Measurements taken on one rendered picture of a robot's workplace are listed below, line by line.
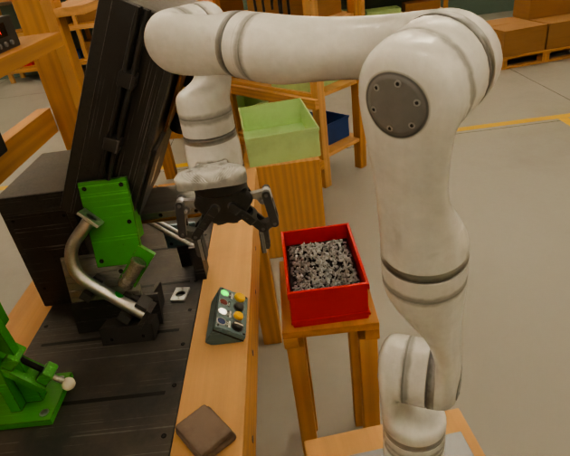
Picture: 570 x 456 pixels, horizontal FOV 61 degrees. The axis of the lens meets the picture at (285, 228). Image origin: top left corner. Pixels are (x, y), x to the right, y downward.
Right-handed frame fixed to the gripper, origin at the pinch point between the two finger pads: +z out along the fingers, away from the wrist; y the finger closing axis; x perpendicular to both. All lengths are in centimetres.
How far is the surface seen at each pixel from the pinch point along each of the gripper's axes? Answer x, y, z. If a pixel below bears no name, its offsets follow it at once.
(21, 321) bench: -43, 69, 42
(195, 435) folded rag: 3.8, 13.5, 36.8
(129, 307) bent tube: -30, 33, 31
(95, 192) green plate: -40, 36, 5
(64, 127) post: -115, 72, 10
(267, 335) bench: -115, 12, 123
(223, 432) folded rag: 3.9, 8.4, 36.8
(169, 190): -62, 25, 17
